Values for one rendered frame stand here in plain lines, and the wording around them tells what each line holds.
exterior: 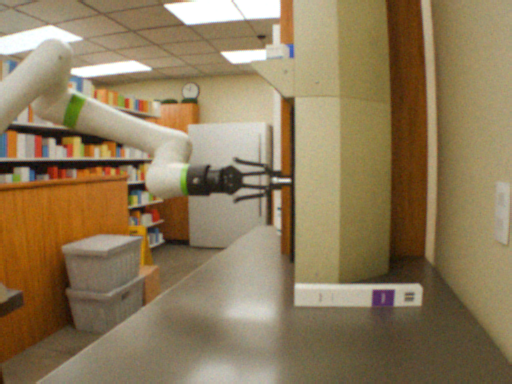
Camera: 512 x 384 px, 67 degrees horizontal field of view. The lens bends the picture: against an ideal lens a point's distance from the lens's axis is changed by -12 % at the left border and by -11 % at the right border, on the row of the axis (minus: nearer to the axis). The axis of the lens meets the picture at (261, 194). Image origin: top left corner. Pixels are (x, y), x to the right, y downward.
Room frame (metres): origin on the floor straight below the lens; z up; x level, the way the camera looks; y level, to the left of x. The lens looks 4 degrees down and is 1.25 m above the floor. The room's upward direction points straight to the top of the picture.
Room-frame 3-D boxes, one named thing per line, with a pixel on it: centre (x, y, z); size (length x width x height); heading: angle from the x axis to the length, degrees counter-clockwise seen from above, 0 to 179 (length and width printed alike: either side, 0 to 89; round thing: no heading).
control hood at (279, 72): (1.23, -0.06, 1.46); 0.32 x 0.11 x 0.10; 169
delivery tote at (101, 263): (3.17, 1.22, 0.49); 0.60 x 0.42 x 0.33; 169
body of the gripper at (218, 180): (1.21, 0.10, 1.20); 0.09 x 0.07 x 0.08; 79
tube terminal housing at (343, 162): (1.20, -0.23, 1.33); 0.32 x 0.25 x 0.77; 169
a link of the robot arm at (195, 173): (1.22, 0.17, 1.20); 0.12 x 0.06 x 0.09; 169
